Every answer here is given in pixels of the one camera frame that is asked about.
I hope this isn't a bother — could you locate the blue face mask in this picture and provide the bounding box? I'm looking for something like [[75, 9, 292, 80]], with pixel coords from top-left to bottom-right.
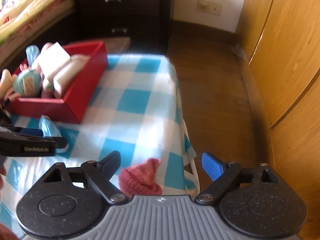
[[39, 115, 69, 153]]

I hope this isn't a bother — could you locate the pink knit hat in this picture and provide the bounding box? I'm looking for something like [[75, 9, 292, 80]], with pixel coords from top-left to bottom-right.
[[118, 158, 162, 198]]

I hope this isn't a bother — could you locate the light green towel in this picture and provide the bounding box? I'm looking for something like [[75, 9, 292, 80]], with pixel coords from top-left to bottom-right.
[[31, 42, 90, 99]]

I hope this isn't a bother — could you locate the person's left hand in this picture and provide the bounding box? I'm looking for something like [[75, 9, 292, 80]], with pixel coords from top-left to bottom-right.
[[0, 167, 7, 190]]

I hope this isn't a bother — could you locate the red cardboard box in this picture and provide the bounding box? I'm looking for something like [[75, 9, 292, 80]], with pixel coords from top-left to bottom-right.
[[7, 41, 108, 124]]

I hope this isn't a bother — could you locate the teal plush doll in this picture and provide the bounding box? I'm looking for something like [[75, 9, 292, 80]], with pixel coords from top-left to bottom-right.
[[8, 64, 42, 101]]

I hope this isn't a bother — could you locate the cream plush toy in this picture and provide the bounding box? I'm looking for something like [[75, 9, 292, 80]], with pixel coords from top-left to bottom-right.
[[0, 69, 17, 100]]

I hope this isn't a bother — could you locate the blue white checkered tablecloth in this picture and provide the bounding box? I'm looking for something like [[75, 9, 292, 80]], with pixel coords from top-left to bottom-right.
[[1, 54, 200, 238]]

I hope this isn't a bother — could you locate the brown wooden stool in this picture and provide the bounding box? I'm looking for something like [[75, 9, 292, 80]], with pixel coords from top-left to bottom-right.
[[70, 37, 131, 54]]

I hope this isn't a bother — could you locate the wooden wardrobe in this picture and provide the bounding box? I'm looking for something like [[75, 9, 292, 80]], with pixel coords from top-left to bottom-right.
[[236, 0, 319, 239]]

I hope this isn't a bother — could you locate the dark wooden nightstand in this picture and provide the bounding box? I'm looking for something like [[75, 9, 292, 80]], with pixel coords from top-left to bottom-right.
[[74, 0, 173, 54]]

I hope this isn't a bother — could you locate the wall power outlet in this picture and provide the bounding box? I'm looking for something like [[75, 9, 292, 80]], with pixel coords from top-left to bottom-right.
[[196, 0, 222, 16]]

